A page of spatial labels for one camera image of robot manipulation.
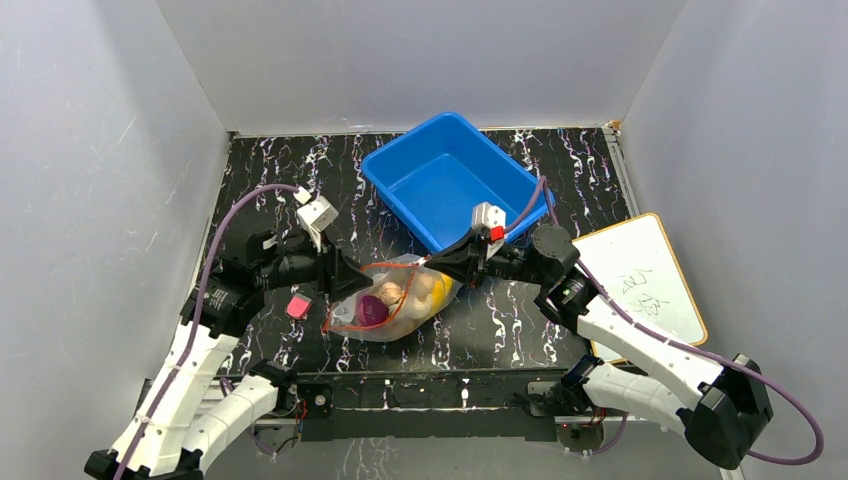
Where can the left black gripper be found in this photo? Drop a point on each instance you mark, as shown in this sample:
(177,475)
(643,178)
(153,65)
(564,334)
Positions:
(348,276)

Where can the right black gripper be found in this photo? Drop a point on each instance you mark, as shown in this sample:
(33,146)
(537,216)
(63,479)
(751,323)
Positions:
(474,260)

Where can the yellow mango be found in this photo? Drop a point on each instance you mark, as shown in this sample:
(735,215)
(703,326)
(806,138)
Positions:
(444,289)

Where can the purple onion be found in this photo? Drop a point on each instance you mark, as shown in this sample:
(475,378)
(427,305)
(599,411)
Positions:
(370,311)

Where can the white mushroom piece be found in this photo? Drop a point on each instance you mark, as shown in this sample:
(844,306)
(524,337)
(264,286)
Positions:
(422,285)

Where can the clear zip top bag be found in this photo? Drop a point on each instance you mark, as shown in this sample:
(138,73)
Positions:
(404,295)

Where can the blue plastic bin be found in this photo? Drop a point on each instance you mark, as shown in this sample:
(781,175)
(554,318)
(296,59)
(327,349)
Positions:
(432,177)

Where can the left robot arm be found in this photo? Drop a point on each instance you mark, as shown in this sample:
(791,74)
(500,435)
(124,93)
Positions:
(166,439)

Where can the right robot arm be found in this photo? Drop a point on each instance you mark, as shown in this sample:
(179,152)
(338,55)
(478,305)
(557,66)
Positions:
(715,406)

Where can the pink eraser block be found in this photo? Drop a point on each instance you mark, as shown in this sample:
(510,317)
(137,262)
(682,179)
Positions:
(298,307)

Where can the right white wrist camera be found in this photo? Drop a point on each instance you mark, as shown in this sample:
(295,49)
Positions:
(488,223)

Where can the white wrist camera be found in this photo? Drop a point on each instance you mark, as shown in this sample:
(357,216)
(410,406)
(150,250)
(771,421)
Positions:
(314,215)
(488,223)

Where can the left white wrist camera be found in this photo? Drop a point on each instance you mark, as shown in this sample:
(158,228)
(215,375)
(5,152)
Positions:
(314,215)

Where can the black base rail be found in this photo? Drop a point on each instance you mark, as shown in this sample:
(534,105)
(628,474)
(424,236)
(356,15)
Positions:
(467,403)

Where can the white board wooden frame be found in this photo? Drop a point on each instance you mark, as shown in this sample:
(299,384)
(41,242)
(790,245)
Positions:
(635,262)

